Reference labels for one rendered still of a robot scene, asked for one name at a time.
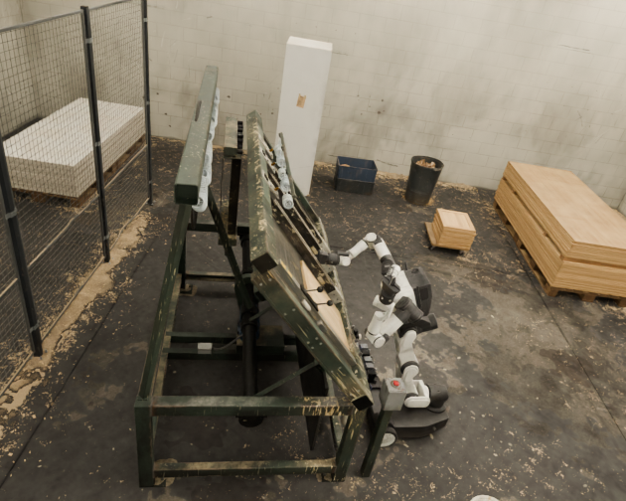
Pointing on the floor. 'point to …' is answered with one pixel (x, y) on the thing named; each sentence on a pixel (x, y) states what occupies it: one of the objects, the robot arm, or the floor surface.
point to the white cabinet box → (302, 103)
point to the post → (376, 442)
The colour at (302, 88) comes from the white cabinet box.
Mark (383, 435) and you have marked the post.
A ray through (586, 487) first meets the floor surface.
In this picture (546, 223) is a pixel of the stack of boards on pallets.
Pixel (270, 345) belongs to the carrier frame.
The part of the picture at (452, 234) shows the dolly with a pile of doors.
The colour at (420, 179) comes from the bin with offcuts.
